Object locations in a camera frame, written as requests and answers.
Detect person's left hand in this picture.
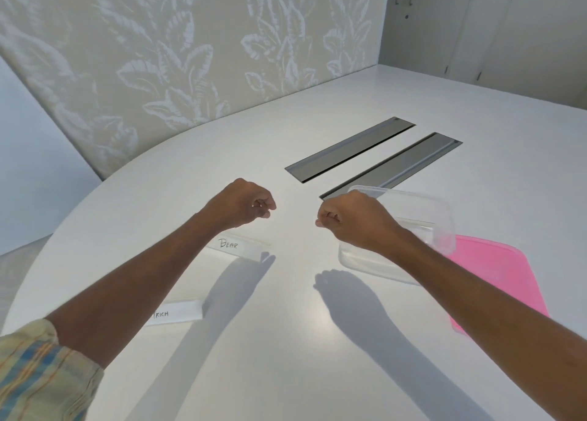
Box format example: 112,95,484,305
206,178,277,229

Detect person's right hand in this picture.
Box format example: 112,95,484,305
316,190,404,252

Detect person's left forearm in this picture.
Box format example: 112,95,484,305
45,209,230,369

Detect person's right forearm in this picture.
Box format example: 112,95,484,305
387,228,587,421

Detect white paper label strip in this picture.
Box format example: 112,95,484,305
206,234,272,263
143,300,203,327

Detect clear plastic container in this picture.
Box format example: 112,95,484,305
338,185,456,286

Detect leaf-patterned partition panel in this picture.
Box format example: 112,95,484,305
0,0,390,181

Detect pink plastic lid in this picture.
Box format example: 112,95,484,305
444,235,550,335

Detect white cabinet doors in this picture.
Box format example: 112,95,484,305
379,0,587,110

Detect plaid shirt sleeve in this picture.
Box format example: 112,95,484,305
0,319,105,421

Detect grey table cable hatch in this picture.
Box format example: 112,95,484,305
319,132,463,201
285,117,416,183

